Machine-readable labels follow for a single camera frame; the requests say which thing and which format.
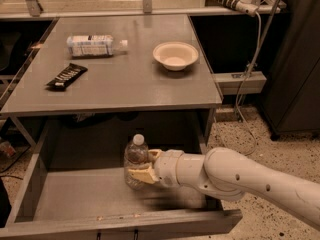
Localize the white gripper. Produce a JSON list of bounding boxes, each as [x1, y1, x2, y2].
[[128, 149, 183, 188]]

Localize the clear plastic water bottle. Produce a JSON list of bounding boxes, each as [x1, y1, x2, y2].
[[124, 134, 148, 190]]

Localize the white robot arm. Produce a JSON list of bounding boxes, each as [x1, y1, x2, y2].
[[127, 147, 320, 230]]

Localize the grey open top drawer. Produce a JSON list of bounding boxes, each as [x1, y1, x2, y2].
[[1, 111, 242, 240]]

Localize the white labelled bottle lying down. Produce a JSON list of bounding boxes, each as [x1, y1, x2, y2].
[[66, 35, 128, 57]]

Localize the white paper bowl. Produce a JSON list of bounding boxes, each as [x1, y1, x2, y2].
[[153, 42, 199, 71]]

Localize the black snack bar wrapper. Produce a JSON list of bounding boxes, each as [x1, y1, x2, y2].
[[47, 63, 88, 90]]

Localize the dark cabinet on right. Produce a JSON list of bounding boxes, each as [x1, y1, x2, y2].
[[258, 0, 320, 140]]

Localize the white power cable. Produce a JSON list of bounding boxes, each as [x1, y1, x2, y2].
[[213, 11, 263, 157]]

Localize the white corrugated hose connector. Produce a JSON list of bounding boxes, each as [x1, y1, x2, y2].
[[213, 0, 258, 17]]

